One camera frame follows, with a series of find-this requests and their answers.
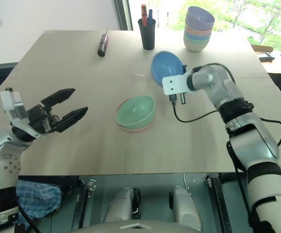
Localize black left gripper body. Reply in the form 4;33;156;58
27;103;60;134

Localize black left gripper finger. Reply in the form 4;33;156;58
40;88;76;109
57;106;89;134

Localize cream stacked bowl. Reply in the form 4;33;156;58
183;39;211;52

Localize light green stacked bowl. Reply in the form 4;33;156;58
183;35;212;45

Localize light blue stacked bowl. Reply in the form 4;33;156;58
183;31;212;40

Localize orange stacked bowl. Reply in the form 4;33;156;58
184;27;213;35

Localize purple stacked bowl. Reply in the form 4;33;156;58
185;6;215;28
184;20;214;32

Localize pink bowl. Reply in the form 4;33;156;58
116;98;155;133

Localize black pen cup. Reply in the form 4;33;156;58
137;17;157;50

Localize red marker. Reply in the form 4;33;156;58
141;4;149;26

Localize blue plaid cloth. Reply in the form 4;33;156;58
16;179;63;219

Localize flat cardboard box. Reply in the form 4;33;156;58
250;43;275;53

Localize small black device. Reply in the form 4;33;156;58
258;51;276;62

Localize wooden side table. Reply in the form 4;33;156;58
250;43;281;75

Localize silver left robot leg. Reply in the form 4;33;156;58
105;186;141;223

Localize silver robot leg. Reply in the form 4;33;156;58
105;186;141;223
168;185;203;232

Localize silver right robot leg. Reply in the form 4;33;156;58
168;185;203;232

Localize grey robot torso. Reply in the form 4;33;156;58
67;219;205;233

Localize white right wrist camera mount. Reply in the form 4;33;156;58
162;72;197;96

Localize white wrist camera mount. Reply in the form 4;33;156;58
0;87;30;121
162;72;197;96

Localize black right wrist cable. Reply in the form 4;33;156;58
168;93;221;123

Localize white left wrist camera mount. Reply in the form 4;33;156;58
0;87;30;121

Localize dark window frame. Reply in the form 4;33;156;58
113;0;134;31

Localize black table frame bar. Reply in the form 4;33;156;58
71;178;98;231
204;172;234;233

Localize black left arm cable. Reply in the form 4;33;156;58
17;204;43;233

